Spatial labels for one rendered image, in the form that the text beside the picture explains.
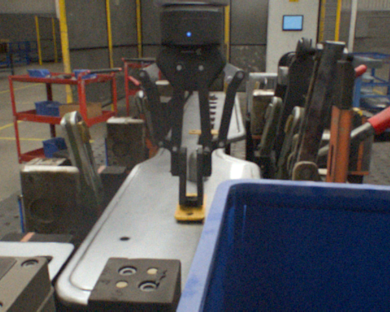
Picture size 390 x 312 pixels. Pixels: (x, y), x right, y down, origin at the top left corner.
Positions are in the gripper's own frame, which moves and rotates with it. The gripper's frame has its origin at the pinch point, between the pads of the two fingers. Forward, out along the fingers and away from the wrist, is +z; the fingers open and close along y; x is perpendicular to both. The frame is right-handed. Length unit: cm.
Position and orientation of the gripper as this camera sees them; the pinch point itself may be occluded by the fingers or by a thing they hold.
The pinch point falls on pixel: (191, 175)
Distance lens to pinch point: 55.3
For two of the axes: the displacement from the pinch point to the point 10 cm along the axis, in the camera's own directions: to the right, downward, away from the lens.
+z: 0.0, 9.6, 2.8
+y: -10.0, -0.2, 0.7
